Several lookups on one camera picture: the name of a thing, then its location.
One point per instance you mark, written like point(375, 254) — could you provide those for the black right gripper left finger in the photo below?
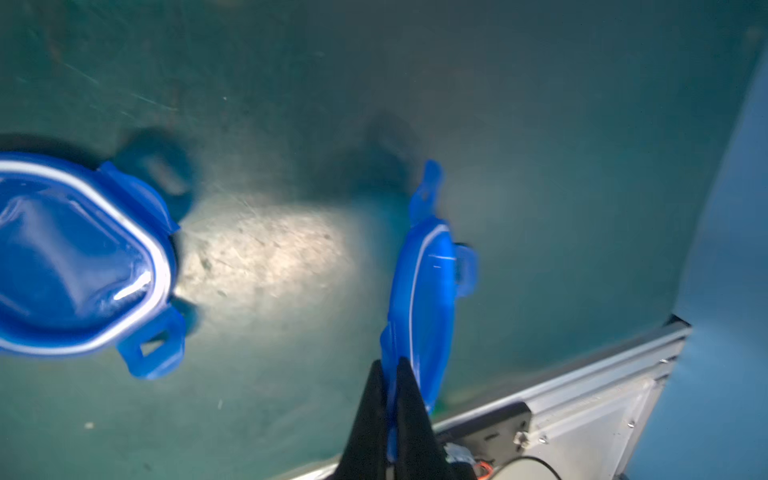
point(365, 454)

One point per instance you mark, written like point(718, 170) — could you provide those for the blue container lid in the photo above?
point(87, 263)
point(431, 273)

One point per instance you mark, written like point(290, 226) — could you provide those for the front aluminium rail frame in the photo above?
point(586, 417)

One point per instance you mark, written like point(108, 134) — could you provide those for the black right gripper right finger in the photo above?
point(418, 455)

